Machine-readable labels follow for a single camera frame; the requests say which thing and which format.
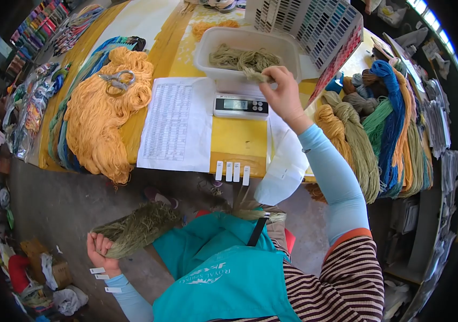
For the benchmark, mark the person's left hand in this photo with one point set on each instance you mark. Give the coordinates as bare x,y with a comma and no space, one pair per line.
106,265

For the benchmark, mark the person's right hand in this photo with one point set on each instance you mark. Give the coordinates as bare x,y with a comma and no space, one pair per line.
287,100

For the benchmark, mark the person's right fingers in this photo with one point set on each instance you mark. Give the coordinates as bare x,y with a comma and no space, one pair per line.
278,72

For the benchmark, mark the person's left fingers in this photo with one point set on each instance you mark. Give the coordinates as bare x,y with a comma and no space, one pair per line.
99,243

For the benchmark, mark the person's right thumb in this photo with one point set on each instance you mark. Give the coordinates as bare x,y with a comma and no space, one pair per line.
267,93

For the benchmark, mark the olive yarn skein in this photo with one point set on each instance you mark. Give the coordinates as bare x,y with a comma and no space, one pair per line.
245,59

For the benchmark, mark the olive yarn bundle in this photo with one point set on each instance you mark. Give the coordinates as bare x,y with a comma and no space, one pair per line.
140,229

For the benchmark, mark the white label strip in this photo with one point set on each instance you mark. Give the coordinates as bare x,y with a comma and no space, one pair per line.
97,270
102,277
219,170
236,172
113,289
229,171
246,175

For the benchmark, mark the digital weighing scale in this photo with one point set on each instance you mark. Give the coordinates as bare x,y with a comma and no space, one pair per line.
239,105

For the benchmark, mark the cardboard box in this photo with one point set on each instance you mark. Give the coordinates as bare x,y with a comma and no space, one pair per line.
59,271

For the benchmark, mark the yellow table cloth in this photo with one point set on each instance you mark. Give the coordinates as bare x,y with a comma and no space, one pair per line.
237,137

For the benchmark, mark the blue plastic object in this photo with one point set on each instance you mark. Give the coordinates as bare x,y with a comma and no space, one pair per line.
335,84

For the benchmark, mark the crumpled white cloth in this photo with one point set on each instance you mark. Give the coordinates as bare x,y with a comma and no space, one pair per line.
69,300

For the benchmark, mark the thread colour sample card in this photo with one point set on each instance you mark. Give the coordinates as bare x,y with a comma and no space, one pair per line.
325,24

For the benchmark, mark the white plastic tub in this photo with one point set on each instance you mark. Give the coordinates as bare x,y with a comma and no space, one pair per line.
219,38

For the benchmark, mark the maroon shoe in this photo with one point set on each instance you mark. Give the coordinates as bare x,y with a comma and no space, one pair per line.
160,197

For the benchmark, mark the white plastic bag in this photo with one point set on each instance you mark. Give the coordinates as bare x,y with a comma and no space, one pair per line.
281,177

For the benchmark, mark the red cloth bundle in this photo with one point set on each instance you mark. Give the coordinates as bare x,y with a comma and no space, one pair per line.
18,271

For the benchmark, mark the small orange yarn heap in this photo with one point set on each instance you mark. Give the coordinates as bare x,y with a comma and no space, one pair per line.
202,29

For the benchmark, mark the printed paper sheet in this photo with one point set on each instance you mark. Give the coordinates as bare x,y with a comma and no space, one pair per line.
172,120

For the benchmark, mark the brown sandal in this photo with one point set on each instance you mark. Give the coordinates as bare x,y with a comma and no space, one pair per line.
210,187

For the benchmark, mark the pile of coloured yarn skeins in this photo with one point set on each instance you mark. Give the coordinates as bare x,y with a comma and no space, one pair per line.
374,137

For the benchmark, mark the yellow yarn pile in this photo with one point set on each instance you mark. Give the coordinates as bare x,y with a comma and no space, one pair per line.
100,124

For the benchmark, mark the loose olive yarn strands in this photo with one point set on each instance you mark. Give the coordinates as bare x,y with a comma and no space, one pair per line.
255,212

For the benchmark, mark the person's body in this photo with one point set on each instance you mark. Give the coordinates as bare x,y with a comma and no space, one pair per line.
233,281

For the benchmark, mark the person's legs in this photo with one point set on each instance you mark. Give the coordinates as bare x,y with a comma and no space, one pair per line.
279,234

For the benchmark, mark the white table sheet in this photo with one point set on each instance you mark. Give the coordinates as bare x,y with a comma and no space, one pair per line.
140,20

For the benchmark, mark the red stool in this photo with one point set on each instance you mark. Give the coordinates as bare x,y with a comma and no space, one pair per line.
290,240

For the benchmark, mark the metal scissors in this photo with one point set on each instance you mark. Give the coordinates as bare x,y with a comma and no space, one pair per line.
117,82

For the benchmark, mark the pile of bagged yarn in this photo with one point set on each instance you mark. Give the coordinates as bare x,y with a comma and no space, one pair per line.
31,108

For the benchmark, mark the window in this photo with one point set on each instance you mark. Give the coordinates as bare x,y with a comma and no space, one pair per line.
438,30

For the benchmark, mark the blue green yarn pile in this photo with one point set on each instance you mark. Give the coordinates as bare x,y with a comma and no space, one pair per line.
92,64

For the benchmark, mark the shelf with paper stacks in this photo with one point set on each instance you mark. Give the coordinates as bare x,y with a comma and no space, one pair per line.
438,161

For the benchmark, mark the multicoloured yarn bundle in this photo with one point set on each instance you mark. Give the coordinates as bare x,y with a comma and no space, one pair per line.
77,30

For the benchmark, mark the shelf of coloured yarn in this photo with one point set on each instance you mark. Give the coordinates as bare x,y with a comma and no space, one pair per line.
37,28

